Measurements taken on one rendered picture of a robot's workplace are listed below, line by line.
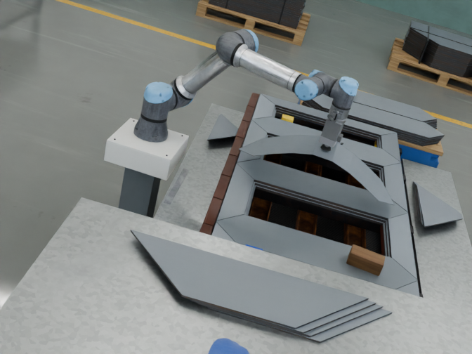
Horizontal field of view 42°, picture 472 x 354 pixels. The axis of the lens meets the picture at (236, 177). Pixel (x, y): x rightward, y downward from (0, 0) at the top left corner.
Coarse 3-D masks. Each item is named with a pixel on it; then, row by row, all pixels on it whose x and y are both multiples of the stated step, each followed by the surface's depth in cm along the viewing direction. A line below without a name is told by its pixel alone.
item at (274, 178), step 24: (312, 120) 318; (264, 168) 261; (288, 168) 266; (288, 192) 251; (312, 192) 253; (336, 192) 258; (360, 192) 263; (360, 216) 251; (384, 216) 251; (384, 240) 240
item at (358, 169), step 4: (356, 156) 259; (352, 160) 254; (356, 160) 256; (360, 160) 259; (352, 164) 251; (356, 164) 254; (360, 164) 256; (364, 164) 259; (352, 168) 249; (356, 168) 251; (360, 168) 254; (364, 168) 256; (352, 172) 246; (356, 172) 249; (360, 172) 251; (364, 172) 254; (356, 176) 246; (360, 176) 249; (364, 176) 251; (360, 180) 247; (364, 180) 249; (364, 184) 246
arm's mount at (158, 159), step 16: (128, 128) 278; (112, 144) 263; (128, 144) 264; (144, 144) 268; (160, 144) 272; (176, 144) 275; (112, 160) 267; (128, 160) 266; (144, 160) 264; (160, 160) 262; (176, 160) 275; (160, 176) 266
